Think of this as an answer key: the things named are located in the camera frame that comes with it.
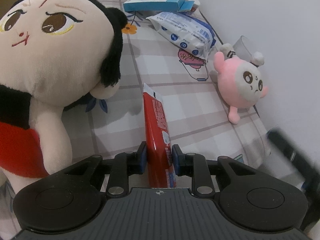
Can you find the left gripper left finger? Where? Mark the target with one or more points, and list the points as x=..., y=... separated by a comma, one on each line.
x=122, y=166

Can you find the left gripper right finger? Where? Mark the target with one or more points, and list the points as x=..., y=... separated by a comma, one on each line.
x=196, y=167

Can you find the red toothpaste box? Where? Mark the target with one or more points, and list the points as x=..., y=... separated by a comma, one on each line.
x=161, y=171

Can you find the checkered bed sheet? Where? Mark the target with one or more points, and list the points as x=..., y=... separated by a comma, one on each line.
x=196, y=115

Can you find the pink round plush toy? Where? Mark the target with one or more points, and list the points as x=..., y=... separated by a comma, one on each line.
x=239, y=82

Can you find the clear plastic cup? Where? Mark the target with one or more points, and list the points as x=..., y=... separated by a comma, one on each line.
x=244, y=48

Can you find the white blue wipes pack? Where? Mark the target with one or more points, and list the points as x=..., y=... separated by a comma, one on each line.
x=188, y=33

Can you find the large boy plush doll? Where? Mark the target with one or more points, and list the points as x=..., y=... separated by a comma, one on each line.
x=55, y=54

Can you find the blue white carton box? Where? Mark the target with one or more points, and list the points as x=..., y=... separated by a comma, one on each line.
x=158, y=5

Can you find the white cup with red label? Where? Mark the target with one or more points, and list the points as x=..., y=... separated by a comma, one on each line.
x=196, y=4

